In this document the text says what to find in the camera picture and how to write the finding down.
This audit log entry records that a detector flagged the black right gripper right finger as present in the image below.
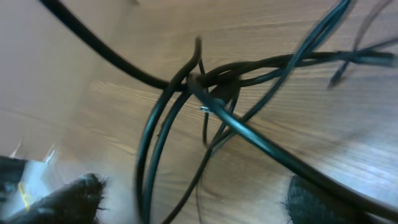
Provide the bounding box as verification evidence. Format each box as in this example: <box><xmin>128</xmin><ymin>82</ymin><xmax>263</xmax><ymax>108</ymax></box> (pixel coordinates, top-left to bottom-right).
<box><xmin>285</xmin><ymin>175</ymin><xmax>386</xmax><ymax>224</ymax></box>

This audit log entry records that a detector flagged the black USB-A cable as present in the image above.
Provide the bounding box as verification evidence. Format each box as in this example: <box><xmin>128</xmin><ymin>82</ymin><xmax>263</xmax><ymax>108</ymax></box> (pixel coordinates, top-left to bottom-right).
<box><xmin>37</xmin><ymin>0</ymin><xmax>398</xmax><ymax>220</ymax></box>

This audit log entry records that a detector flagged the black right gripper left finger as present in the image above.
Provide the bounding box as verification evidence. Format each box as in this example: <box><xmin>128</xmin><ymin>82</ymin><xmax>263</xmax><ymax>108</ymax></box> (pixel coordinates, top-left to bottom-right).
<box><xmin>6</xmin><ymin>173</ymin><xmax>107</xmax><ymax>224</ymax></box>

